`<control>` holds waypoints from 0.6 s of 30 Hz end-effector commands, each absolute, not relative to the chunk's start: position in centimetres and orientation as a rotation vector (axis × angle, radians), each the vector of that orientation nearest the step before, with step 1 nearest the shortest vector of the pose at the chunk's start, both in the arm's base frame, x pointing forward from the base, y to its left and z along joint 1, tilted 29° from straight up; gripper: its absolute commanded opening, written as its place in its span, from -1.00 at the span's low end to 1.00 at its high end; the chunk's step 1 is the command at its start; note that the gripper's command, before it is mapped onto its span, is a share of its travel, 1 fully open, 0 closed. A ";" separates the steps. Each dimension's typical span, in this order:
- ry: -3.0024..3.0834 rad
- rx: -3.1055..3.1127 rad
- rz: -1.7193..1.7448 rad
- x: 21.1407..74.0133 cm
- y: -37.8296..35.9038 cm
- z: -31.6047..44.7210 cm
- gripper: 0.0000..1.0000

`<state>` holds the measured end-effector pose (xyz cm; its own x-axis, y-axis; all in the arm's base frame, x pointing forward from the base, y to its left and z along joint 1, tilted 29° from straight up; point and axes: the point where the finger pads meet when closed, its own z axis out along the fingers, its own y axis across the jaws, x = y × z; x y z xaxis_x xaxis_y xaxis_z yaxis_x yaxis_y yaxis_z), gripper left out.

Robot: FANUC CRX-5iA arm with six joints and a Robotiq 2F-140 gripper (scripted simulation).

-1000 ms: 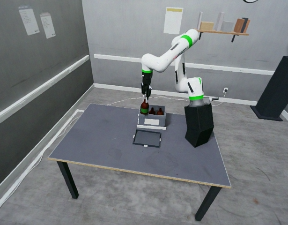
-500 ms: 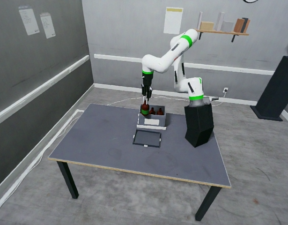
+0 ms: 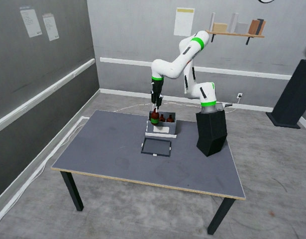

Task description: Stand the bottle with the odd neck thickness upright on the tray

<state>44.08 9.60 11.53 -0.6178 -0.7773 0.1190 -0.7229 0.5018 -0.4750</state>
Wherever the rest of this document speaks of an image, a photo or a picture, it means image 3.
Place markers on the brown bottle with green label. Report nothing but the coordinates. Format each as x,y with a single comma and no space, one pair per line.
155,117

